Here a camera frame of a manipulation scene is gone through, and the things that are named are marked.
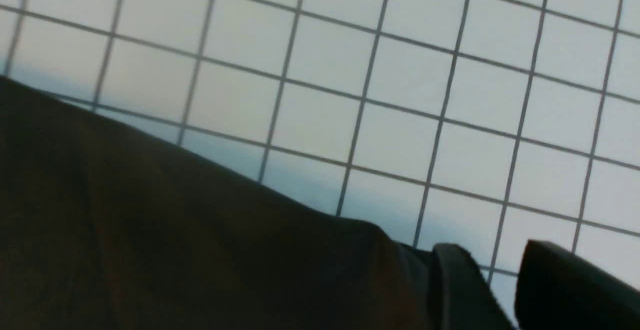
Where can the gray long-sleeve top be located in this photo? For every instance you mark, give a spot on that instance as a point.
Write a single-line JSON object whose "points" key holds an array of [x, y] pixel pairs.
{"points": [[105, 227]]}

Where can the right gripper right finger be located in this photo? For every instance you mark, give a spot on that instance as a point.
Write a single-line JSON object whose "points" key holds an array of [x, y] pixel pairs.
{"points": [[558, 290]]}

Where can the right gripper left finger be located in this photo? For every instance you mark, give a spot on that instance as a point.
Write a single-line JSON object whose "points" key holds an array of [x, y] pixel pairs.
{"points": [[460, 298]]}

